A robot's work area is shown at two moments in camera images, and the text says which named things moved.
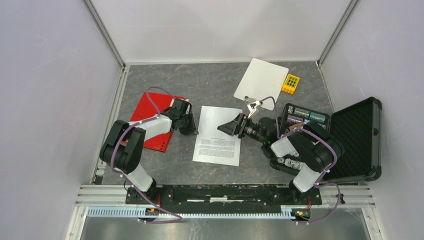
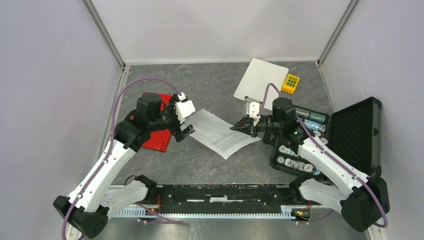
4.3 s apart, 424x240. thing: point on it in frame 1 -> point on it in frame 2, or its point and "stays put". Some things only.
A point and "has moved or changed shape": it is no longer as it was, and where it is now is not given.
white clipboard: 262,80 stays put
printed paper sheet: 212,145 has moved or changed shape
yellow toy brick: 290,84 stays put
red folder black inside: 144,111 stays put
